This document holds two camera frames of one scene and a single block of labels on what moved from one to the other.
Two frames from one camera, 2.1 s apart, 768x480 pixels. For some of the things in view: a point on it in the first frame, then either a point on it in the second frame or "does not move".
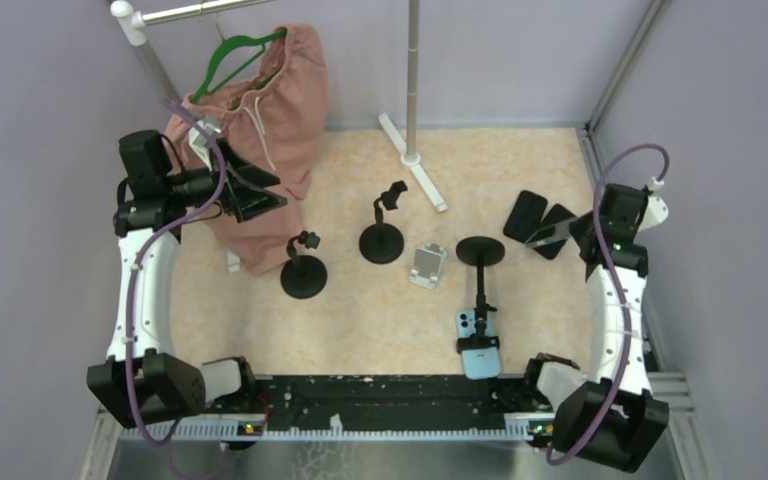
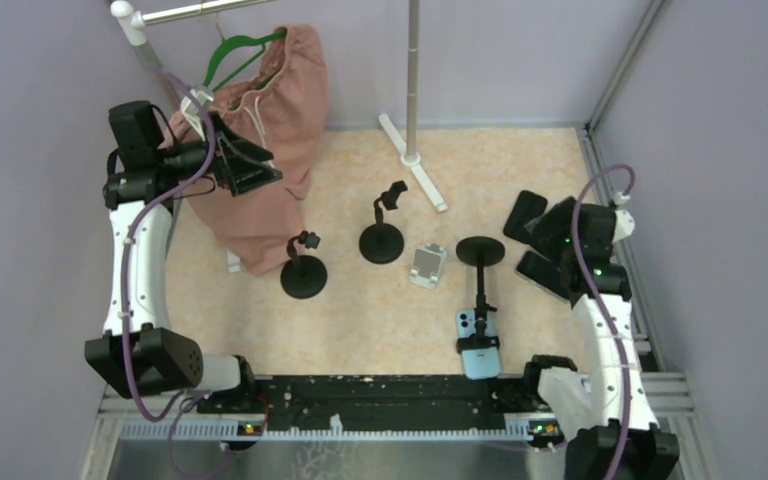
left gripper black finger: x=254 y=175 → x=238 y=142
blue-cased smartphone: x=479 y=363 does not move
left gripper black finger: x=250 y=201 → x=244 y=174
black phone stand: x=480 y=251 does not move
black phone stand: x=383 y=243 does not move
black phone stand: x=303 y=276 does not move
